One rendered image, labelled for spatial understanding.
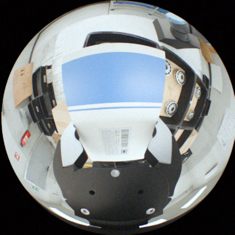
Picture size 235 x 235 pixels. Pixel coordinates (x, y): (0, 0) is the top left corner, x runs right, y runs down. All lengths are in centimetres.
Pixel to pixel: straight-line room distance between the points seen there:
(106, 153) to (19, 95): 249
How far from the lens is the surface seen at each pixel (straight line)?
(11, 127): 259
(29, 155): 280
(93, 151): 15
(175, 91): 55
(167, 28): 70
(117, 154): 15
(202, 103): 81
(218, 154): 371
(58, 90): 70
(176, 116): 58
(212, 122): 355
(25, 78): 261
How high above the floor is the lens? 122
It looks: 58 degrees down
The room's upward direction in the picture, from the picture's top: 175 degrees clockwise
